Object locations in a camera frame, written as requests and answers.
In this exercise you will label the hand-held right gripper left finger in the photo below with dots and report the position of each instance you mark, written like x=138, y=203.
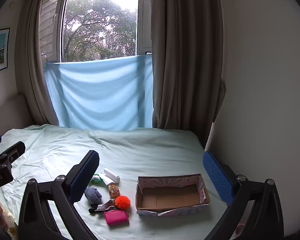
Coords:
x=83, y=177

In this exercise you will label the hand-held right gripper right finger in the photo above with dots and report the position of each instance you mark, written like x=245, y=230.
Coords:
x=216, y=175

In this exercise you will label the grey-blue fluffy plush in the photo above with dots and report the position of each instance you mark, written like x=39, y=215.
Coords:
x=93, y=195

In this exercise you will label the white cloth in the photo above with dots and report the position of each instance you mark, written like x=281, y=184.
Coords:
x=112, y=175

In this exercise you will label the small black soft item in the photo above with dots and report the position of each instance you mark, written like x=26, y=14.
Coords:
x=92, y=209

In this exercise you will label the brown speckled plush ball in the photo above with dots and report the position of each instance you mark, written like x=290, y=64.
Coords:
x=114, y=190

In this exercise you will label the grey cloth with zigzag edge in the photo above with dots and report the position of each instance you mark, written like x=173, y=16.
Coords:
x=105, y=205

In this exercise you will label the orange fluffy pompom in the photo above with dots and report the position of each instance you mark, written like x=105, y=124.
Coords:
x=122, y=202

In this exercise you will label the pink zip pouch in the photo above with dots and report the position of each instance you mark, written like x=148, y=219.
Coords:
x=116, y=218

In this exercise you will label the patterned cardboard box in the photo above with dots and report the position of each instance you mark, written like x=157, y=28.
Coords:
x=165, y=200

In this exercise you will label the green packet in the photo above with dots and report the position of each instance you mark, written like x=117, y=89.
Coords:
x=96, y=178

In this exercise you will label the white headboard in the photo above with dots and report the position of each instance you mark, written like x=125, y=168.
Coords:
x=10, y=112

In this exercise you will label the bed with pale green sheet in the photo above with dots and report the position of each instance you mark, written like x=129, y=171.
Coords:
x=130, y=152

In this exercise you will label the brown curtain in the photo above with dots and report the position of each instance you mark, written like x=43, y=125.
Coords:
x=37, y=67
x=187, y=55

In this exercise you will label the light blue hanging cloth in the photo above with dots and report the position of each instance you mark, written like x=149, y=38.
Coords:
x=97, y=92

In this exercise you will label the white framed window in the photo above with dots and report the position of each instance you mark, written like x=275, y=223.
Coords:
x=97, y=25

